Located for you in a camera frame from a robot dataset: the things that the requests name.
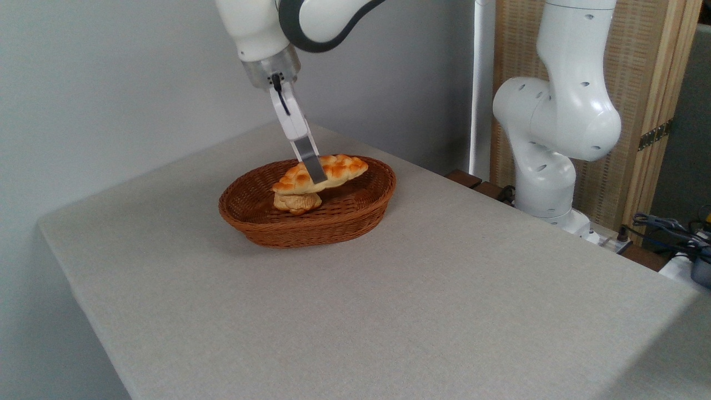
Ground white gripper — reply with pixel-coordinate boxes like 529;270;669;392
269;80;328;185

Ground dark bundled cables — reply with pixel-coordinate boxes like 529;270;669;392
621;212;711;253

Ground metal screen hinge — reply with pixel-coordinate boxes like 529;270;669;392
638;118;673;152

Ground white vertical pole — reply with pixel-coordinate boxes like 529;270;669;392
469;0;496;181

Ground brown wooden block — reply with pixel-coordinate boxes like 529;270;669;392
473;181;516;204

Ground small round pastry bread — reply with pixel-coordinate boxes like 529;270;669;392
273;191;323;216

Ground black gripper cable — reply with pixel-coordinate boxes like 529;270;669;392
271;73;291;117

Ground long braided bread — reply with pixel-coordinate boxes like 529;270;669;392
271;154;369;196

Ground white power strip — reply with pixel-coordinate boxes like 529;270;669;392
595;232;634;255

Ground brown wicker basket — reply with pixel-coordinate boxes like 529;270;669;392
218;155;397;248

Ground white flat board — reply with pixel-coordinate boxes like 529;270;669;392
658;252;696;283

